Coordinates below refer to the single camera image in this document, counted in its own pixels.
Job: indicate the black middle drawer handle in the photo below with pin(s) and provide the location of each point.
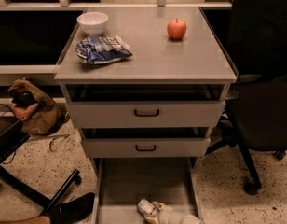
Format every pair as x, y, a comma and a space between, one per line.
140, 148

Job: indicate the drawer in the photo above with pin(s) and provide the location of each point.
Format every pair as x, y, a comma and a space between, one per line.
119, 114
122, 183
144, 142

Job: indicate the white ceramic bowl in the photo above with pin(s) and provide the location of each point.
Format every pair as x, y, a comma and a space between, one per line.
93, 23

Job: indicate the top drawer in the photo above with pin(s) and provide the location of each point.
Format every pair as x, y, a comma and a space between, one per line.
119, 114

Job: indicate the black office chair right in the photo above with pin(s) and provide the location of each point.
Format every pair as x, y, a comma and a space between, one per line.
257, 106

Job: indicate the bottom drawer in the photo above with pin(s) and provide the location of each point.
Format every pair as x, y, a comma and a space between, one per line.
122, 183

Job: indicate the brown backpack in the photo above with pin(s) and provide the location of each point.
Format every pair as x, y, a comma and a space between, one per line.
44, 117

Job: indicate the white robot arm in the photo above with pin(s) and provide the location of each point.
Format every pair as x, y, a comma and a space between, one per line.
188, 218

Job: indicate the black sock foot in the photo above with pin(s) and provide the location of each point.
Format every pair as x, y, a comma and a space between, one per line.
72, 212

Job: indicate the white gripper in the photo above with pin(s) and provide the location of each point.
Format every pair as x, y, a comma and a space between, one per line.
169, 216

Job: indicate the grey drawer cabinet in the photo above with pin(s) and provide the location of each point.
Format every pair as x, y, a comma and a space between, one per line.
193, 68

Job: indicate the red apple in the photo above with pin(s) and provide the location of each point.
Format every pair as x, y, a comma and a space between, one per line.
176, 29

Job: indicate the middle drawer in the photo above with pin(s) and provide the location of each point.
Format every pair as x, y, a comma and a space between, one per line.
144, 142

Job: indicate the black top drawer handle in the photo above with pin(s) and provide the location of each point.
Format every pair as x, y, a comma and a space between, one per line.
146, 114

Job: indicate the blue chip bag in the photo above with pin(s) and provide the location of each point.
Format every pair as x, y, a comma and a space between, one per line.
101, 50

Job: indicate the black drawer handle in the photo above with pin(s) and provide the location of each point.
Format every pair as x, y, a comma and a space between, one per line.
146, 114
140, 148

